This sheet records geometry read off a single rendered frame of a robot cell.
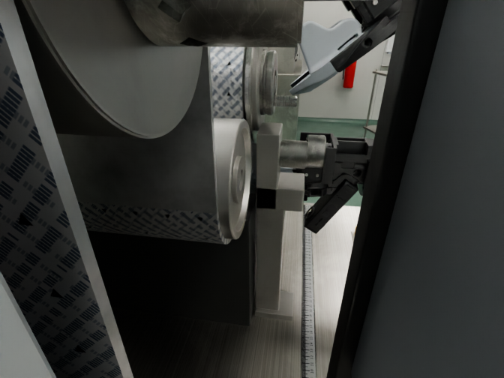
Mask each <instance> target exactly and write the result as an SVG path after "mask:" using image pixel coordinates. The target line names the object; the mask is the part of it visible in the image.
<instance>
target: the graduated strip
mask: <svg viewBox="0 0 504 378"><path fill-rule="evenodd" d="M310 207H311V205H303V215H302V273H301V378H317V346H316V324H315V303H314V261H313V239H312V232H311V231H310V230H309V229H307V228H305V214H306V212H307V211H308V209H309V208H310Z"/></svg>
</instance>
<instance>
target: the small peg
mask: <svg viewBox="0 0 504 378"><path fill-rule="evenodd" d="M274 106H275V107H296V106H297V96H296V95H292V96H290V95H286V96H285V95H275V96H274Z"/></svg>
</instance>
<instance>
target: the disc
mask: <svg viewBox="0 0 504 378"><path fill-rule="evenodd" d="M254 49H255V47H247V54H246V65H245V113H246V121H247V123H248V125H249V128H250V137H251V142H252V143H253V144H256V143H257V132H258V130H256V129H255V127H254V117H253V107H252V76H253V63H254Z"/></svg>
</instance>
